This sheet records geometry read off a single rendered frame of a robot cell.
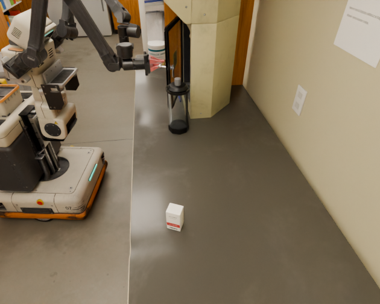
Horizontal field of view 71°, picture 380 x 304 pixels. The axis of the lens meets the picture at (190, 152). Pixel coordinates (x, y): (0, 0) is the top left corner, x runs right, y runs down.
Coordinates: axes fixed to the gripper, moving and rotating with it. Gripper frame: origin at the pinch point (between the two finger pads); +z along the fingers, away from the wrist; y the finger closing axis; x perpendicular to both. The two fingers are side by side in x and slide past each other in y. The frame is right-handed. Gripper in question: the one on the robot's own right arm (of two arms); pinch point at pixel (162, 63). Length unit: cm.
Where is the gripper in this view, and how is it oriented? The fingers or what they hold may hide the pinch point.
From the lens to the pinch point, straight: 143.0
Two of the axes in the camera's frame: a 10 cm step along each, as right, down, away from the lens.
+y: 0.1, -7.8, -6.2
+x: -1.5, -6.2, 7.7
